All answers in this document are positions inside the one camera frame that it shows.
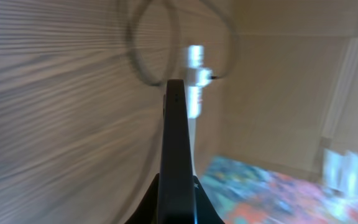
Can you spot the blue Samsung smartphone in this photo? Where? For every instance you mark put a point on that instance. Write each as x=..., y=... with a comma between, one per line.
x=176, y=195

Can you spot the white tape strips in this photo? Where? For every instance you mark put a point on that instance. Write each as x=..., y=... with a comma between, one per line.
x=340, y=172

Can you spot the white charger plug adapter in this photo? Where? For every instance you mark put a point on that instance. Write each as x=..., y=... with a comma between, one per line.
x=200, y=76

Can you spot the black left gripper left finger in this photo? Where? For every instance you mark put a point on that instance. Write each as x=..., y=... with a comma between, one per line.
x=146, y=212

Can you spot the white power strip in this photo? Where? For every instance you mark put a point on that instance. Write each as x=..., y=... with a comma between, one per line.
x=194, y=64

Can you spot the colourful painted floor mat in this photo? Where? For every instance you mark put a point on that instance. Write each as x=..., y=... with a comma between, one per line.
x=241, y=193

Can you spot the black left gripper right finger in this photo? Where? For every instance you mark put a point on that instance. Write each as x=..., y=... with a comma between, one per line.
x=205, y=212

